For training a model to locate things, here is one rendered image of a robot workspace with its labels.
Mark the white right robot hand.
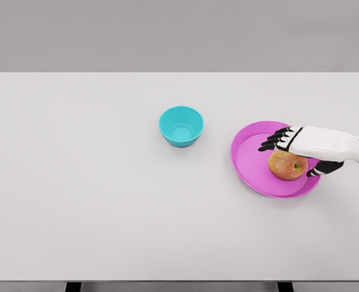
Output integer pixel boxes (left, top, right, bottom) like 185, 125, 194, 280
257, 125, 350, 178

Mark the red-yellow apple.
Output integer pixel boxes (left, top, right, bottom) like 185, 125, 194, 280
267, 150, 308, 181

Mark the pink plate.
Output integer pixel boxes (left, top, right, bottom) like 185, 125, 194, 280
230, 120, 322, 200

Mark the blue bowl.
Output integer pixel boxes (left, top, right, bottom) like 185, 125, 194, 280
158, 105, 204, 148

